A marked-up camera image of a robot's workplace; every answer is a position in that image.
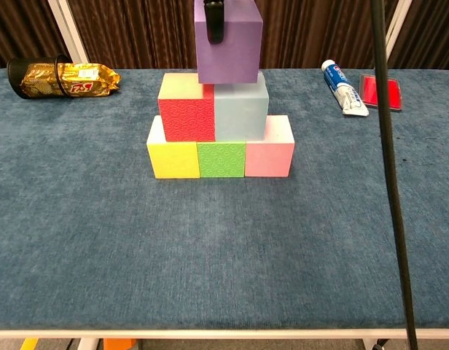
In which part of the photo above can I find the black mesh cup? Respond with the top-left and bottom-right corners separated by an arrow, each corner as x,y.
6,54 -> 71,99

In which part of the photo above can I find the red orange cube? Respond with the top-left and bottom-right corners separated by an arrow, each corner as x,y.
157,72 -> 216,143

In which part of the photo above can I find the orange box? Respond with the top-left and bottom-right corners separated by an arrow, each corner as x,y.
103,338 -> 136,350

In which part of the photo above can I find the green cube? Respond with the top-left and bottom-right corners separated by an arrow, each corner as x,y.
197,141 -> 246,179

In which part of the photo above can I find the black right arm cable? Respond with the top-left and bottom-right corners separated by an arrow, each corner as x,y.
370,0 -> 419,350

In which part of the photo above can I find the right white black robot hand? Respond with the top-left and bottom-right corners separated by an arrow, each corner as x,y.
204,0 -> 225,45

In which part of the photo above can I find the purple cube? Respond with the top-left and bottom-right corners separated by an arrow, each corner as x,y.
193,0 -> 264,85

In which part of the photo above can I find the yellow cube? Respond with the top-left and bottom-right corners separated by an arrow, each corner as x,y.
146,114 -> 201,179

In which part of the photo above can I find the pink cube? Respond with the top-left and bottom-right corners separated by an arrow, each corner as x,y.
244,114 -> 296,179

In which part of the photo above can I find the brown pleated curtain panel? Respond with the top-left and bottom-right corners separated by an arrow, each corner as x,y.
386,0 -> 449,70
69,0 -> 235,69
0,0 -> 67,72
250,0 -> 399,69

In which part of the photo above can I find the white blue toothpaste tube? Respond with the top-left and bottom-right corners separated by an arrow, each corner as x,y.
321,60 -> 370,117

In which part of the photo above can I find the white partition frame post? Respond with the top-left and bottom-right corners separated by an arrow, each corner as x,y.
47,0 -> 90,70
373,0 -> 413,69

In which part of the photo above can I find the blue table cloth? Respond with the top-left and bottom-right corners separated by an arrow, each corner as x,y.
0,68 -> 449,331

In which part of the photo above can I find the light blue cube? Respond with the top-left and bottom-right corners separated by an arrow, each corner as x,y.
212,71 -> 270,142

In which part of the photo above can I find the red ink pad box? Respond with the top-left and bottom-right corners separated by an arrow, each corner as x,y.
359,74 -> 404,112

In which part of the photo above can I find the gold foil snack packet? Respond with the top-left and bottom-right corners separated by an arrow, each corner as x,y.
20,62 -> 121,98

